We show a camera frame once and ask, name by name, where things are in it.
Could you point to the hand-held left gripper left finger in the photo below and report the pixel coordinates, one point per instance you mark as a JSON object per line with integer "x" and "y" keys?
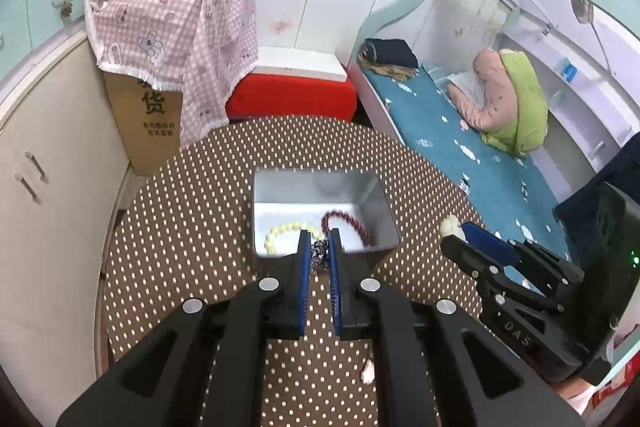
{"x": 303, "y": 277}

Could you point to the pink and green pillow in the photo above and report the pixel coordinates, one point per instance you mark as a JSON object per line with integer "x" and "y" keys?
{"x": 520, "y": 97}

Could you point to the red printed packet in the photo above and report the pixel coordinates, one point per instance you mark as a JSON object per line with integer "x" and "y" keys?
{"x": 612, "y": 387}

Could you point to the flat white box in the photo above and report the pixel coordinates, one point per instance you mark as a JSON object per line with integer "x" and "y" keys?
{"x": 300, "y": 64}

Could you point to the metal tin box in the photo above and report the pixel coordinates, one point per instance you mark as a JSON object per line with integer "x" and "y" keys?
{"x": 310, "y": 187}

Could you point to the pink checked cloth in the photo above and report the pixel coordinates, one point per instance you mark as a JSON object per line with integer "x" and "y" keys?
{"x": 200, "y": 32}

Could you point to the dark cloth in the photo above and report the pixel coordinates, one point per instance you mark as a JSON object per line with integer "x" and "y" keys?
{"x": 580, "y": 197}

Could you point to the small blue box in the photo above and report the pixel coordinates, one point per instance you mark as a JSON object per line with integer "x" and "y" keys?
{"x": 568, "y": 72}

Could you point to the brown polka dot tablecloth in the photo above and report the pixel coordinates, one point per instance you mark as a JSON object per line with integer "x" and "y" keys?
{"x": 200, "y": 217}

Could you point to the faint pink butterfly sticker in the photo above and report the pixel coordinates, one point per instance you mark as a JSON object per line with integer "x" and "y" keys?
{"x": 281, "y": 26}

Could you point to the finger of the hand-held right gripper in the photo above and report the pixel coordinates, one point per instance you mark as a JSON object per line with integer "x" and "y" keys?
{"x": 492, "y": 244}
{"x": 465, "y": 254}

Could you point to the small white scrap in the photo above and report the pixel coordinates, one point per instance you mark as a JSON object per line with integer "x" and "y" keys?
{"x": 368, "y": 371}

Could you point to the cream cabinet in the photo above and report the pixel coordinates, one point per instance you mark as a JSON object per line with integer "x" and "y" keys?
{"x": 60, "y": 207}

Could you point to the tan folded clothes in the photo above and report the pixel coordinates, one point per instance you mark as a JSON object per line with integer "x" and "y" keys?
{"x": 390, "y": 71}

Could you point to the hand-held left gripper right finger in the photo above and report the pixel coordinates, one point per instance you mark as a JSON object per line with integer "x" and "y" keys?
{"x": 334, "y": 287}

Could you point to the blue printed bed sheet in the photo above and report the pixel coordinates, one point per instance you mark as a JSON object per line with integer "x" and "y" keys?
{"x": 450, "y": 147}

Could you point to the dark folded clothes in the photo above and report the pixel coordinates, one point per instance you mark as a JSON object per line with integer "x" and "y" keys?
{"x": 395, "y": 52}

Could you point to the red stool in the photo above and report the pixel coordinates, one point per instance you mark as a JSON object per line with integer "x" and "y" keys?
{"x": 290, "y": 99}

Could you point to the cardboard box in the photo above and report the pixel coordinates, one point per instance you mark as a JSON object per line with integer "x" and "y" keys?
{"x": 145, "y": 132}

